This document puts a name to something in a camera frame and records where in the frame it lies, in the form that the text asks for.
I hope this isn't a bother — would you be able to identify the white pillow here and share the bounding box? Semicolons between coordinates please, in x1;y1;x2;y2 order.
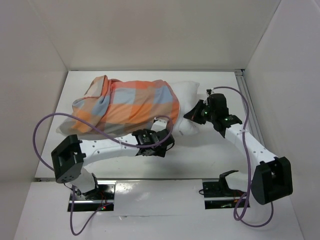
169;81;200;137

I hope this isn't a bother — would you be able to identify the orange grey checked pillowcase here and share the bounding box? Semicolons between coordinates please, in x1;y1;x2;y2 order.
56;75;180;136

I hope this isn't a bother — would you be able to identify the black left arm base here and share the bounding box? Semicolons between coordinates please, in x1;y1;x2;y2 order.
67;180;116;212

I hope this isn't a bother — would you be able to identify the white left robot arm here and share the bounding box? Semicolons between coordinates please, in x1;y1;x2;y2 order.
51;129;175;200

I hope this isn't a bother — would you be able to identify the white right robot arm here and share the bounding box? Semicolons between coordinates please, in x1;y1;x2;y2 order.
184;93;293;205

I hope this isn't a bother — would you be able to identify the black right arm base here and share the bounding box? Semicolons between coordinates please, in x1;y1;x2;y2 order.
198;178;246;210

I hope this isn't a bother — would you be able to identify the aluminium table edge rail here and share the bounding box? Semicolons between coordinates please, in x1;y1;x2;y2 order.
234;69;264;144

